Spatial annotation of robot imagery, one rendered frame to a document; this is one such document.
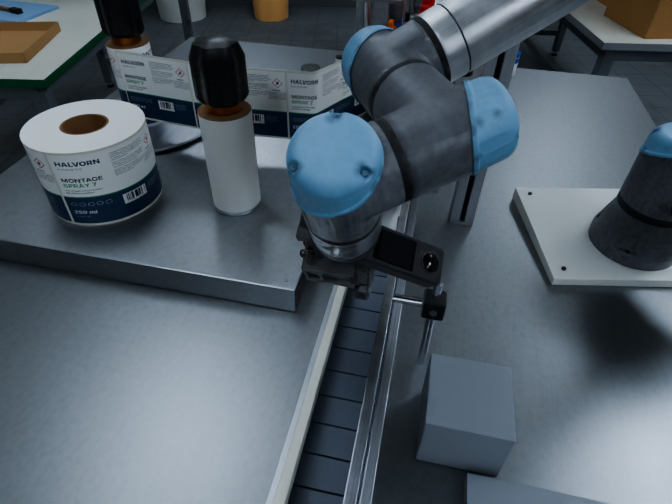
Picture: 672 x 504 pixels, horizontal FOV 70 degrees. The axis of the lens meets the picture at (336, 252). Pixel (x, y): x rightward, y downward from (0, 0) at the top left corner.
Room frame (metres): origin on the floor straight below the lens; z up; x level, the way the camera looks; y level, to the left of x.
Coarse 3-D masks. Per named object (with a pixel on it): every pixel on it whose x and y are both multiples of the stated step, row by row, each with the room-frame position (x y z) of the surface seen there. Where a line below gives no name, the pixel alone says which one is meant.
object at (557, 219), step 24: (528, 192) 0.83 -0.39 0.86; (552, 192) 0.84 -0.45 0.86; (576, 192) 0.84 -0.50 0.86; (600, 192) 0.84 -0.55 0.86; (528, 216) 0.76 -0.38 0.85; (552, 216) 0.76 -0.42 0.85; (576, 216) 0.76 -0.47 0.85; (552, 240) 0.69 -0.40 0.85; (576, 240) 0.69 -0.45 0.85; (552, 264) 0.63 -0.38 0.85; (576, 264) 0.63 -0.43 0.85; (600, 264) 0.63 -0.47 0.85
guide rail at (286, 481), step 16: (336, 304) 0.46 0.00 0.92; (336, 320) 0.43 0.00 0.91; (320, 352) 0.38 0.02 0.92; (320, 368) 0.35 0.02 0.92; (320, 384) 0.34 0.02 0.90; (304, 400) 0.31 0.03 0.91; (304, 416) 0.29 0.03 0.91; (304, 432) 0.27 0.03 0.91; (288, 464) 0.23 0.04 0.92; (288, 480) 0.22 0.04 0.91; (288, 496) 0.20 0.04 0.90
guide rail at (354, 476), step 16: (400, 224) 0.59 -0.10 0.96; (384, 304) 0.42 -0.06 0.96; (384, 320) 0.39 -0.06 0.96; (384, 336) 0.37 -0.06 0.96; (368, 384) 0.30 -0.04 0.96; (368, 400) 0.28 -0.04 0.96; (368, 416) 0.26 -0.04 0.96; (368, 432) 0.25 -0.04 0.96; (352, 464) 0.21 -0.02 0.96; (352, 480) 0.20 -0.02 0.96; (352, 496) 0.18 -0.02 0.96
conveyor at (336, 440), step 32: (384, 288) 0.53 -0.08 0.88; (352, 320) 0.46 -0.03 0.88; (352, 352) 0.40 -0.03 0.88; (384, 352) 0.41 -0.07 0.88; (352, 384) 0.35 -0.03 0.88; (320, 416) 0.31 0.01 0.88; (352, 416) 0.31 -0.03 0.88; (320, 448) 0.27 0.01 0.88; (352, 448) 0.27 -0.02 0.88; (320, 480) 0.23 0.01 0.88
